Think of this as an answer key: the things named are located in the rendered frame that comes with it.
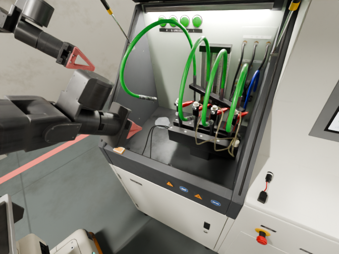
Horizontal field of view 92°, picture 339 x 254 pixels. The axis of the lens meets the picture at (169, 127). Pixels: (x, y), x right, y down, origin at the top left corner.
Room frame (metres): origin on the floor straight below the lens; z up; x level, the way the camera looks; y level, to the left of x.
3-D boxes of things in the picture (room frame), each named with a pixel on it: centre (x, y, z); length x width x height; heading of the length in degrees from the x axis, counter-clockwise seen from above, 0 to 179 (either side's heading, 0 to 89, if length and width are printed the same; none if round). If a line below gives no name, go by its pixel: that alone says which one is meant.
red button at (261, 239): (0.13, -0.29, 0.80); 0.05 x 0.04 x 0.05; 58
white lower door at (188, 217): (0.39, 0.08, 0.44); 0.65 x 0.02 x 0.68; 58
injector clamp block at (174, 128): (0.54, -0.16, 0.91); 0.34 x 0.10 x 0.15; 58
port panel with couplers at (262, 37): (0.70, -0.40, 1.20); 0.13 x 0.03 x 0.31; 58
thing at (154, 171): (0.40, 0.07, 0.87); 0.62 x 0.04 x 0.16; 58
